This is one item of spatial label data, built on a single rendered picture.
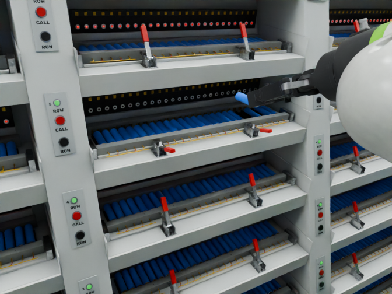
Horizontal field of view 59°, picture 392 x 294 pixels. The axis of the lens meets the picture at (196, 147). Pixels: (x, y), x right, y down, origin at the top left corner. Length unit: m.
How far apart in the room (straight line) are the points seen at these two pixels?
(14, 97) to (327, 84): 0.54
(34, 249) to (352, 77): 0.72
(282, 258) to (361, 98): 0.87
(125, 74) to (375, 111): 0.55
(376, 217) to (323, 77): 0.98
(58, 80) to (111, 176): 0.22
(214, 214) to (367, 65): 0.69
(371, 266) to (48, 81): 1.28
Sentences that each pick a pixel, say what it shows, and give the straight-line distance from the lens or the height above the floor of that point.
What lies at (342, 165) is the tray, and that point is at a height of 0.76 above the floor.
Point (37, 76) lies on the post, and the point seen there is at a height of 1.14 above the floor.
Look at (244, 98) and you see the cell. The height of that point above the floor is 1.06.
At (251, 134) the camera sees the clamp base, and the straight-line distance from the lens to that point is 0.92.
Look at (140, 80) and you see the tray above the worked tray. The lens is 0.77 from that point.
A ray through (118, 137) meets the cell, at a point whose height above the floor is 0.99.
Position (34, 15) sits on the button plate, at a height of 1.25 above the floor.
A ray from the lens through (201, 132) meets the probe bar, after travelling 0.88.
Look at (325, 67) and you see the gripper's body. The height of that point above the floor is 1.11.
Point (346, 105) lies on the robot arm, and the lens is 0.32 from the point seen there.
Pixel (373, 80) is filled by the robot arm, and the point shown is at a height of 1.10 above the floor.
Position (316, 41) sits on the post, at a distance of 1.06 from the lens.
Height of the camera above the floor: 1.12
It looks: 12 degrees down
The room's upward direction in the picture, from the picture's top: 5 degrees counter-clockwise
